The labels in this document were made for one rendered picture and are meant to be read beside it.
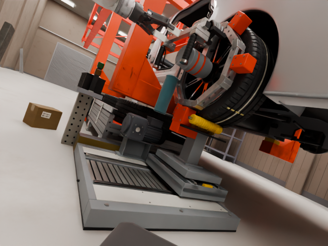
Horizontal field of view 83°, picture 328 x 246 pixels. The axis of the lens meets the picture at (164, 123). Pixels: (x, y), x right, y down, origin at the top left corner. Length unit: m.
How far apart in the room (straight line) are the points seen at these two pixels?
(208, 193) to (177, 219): 0.34
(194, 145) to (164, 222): 0.57
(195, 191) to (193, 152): 0.27
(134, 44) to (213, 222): 1.28
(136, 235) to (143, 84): 1.40
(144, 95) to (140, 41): 0.41
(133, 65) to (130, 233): 1.39
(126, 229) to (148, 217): 0.64
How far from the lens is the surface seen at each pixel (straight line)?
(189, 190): 1.09
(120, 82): 1.47
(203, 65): 1.20
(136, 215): 0.80
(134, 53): 1.53
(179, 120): 1.16
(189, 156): 1.27
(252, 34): 1.22
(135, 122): 1.32
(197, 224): 1.02
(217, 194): 1.26
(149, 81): 1.57
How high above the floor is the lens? 0.44
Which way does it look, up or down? 1 degrees down
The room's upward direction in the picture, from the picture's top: 21 degrees clockwise
